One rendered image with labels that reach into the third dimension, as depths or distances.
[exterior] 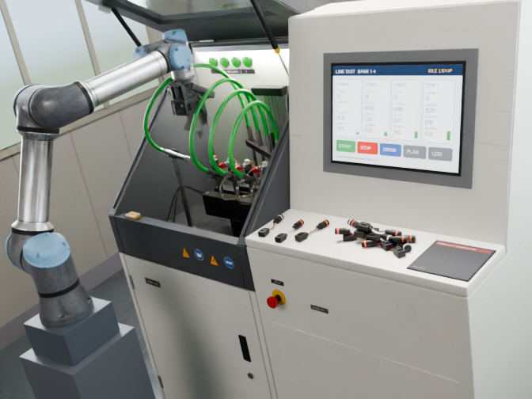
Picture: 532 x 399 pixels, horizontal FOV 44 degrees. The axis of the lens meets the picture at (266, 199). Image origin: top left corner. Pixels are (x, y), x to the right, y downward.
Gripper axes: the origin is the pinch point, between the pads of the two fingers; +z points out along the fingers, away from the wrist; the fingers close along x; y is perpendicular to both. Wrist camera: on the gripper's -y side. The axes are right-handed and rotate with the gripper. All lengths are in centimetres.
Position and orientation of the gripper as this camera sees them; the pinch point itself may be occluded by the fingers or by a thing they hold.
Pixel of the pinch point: (201, 133)
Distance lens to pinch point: 225.1
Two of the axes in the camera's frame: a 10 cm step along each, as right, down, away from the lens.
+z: 1.8, 9.1, 3.7
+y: -6.4, 3.9, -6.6
